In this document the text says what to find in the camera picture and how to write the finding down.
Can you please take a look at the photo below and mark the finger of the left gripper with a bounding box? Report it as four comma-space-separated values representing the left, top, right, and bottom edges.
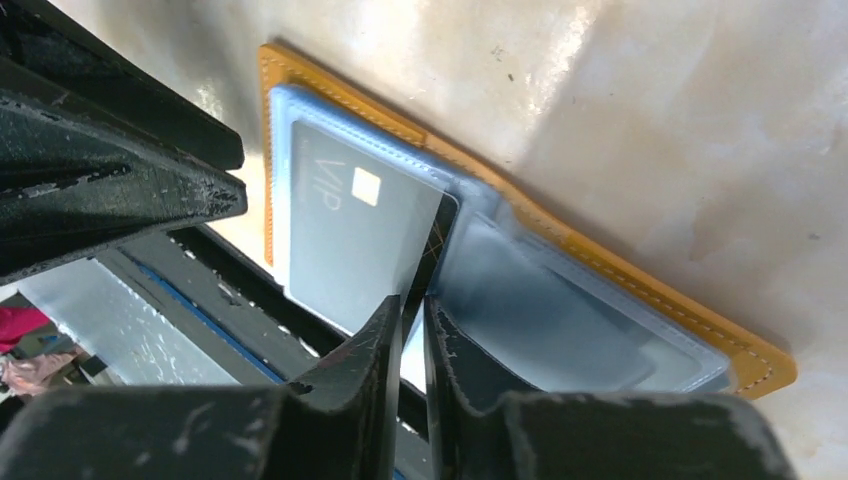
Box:
1, 1, 244, 170
1, 91, 248, 284

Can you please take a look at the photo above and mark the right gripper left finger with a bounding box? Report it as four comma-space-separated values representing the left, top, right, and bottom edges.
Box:
1, 295, 401, 479

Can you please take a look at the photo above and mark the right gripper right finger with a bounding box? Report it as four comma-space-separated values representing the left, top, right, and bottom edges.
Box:
423, 297, 796, 479

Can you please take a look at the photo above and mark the orange leather card holder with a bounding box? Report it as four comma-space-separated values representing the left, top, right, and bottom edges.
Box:
258, 43, 798, 401

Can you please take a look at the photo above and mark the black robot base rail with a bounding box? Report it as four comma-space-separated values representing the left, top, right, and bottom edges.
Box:
89, 228, 433, 479

